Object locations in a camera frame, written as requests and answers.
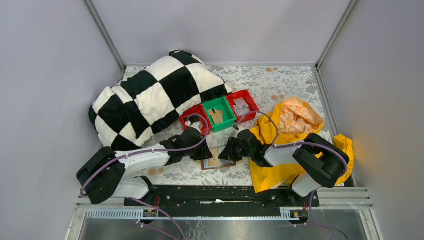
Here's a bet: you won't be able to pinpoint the white cards in red bin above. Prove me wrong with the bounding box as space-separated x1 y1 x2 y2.
233 98 250 117

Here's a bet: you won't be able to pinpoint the green plastic bin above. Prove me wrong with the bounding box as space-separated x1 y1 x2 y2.
202 96 236 133

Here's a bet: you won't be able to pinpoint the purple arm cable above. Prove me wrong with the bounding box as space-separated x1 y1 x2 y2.
79 113 211 198
233 110 349 176

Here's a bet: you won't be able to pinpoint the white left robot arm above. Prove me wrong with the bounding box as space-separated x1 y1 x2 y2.
76 127 213 205

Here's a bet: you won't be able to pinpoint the floral table mat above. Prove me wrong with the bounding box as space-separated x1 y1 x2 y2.
93 65 333 187

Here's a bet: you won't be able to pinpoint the gold cards in green bin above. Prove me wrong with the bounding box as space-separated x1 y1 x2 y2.
208 108 224 126

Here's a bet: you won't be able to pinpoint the black white checkered blanket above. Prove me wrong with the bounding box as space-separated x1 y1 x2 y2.
88 50 232 151

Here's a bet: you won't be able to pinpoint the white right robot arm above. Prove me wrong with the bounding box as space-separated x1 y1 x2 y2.
219 129 350 197

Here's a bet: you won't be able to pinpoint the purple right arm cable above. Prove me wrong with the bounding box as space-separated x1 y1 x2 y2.
233 110 349 176

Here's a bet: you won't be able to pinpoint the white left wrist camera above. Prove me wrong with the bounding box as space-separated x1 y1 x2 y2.
189 121 203 135

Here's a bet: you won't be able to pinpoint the brown leather card holder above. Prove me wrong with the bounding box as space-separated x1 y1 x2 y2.
201 146 237 170

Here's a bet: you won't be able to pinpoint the left red plastic bin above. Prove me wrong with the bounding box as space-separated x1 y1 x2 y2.
179 104 212 136

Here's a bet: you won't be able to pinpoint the yellow raincoat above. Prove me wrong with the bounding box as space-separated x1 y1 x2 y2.
248 96 355 195

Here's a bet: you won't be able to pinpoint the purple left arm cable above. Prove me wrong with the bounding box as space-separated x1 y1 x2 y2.
79 113 211 198

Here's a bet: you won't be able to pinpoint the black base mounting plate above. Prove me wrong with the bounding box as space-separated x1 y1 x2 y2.
141 185 320 218

